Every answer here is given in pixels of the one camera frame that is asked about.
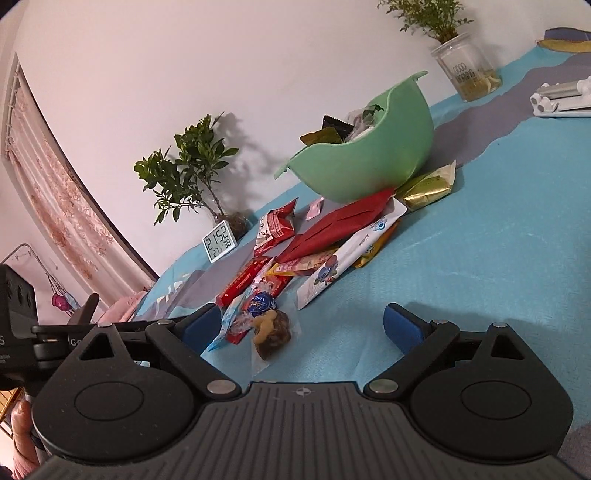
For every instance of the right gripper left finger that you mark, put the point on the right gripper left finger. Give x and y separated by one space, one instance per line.
177 346

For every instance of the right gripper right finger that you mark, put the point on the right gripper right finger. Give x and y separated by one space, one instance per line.
423 345

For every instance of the light blue snack packet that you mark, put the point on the light blue snack packet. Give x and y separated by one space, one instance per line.
235 324

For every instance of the blue foil chocolate ball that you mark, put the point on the blue foil chocolate ball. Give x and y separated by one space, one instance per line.
259 303

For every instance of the nut date clear-wrapped snack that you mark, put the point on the nut date clear-wrapped snack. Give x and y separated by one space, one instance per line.
272 332

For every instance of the long red snack bar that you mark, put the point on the long red snack bar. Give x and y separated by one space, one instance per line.
242 280

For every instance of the red orange candy packet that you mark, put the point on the red orange candy packet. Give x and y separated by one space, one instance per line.
272 284

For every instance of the white blue cartoon packet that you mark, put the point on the white blue cartoon packet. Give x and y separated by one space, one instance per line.
366 241

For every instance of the long dark red packet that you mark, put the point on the long dark red packet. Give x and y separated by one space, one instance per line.
337 226

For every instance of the gold milk tea packet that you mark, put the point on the gold milk tea packet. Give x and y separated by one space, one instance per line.
428 188

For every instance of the person's left hand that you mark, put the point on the person's left hand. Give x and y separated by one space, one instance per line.
25 459

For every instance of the white digital clock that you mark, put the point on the white digital clock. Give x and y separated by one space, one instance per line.
219 241

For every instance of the pink floral curtain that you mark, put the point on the pink floral curtain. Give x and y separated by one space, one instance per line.
68 216

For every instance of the red white snack bag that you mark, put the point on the red white snack bag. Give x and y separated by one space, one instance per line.
274 228

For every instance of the blue grey table cloth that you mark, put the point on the blue grey table cloth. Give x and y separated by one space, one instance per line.
510 244

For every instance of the leafy potted plant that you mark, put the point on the leafy potted plant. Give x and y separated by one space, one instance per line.
186 181

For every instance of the small pink candy wrapper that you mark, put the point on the small pink candy wrapper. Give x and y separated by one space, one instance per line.
314 208

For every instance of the green plastic bowl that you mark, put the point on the green plastic bowl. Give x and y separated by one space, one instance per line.
387 155

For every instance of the thin plant in glass jar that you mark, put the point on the thin plant in glass jar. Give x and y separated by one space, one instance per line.
463 62

